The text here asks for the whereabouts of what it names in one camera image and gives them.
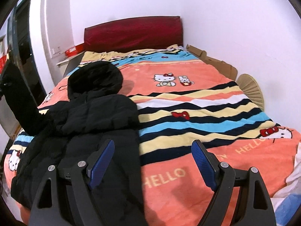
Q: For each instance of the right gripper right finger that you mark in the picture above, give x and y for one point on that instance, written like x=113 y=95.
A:
x=253 y=205

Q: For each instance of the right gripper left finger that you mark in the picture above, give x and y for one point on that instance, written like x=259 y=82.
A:
x=64 y=194

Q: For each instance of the black hooded puffer jacket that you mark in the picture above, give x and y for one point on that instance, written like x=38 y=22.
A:
x=70 y=131

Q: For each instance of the white and blue cloth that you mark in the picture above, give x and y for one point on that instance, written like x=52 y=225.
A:
x=286 y=201

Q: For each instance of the beige woven hand fan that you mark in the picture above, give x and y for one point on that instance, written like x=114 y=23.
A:
x=251 y=89

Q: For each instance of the Hello Kitty striped blanket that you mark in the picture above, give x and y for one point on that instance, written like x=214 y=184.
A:
x=180 y=99

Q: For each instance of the brown cardboard sheet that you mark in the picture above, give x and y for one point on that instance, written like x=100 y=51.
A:
x=224 y=68

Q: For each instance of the white bedside shelf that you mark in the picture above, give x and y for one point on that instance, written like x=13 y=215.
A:
x=68 y=65

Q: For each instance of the red box on shelf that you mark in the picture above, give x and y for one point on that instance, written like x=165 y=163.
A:
x=75 y=50

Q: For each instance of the dark red headboard cushion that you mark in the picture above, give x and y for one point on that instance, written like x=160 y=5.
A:
x=125 y=35

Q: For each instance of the white wall switch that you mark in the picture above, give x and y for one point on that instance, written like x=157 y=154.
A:
x=56 y=50

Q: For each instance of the teal door frame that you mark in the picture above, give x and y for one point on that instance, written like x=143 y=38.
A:
x=18 y=38

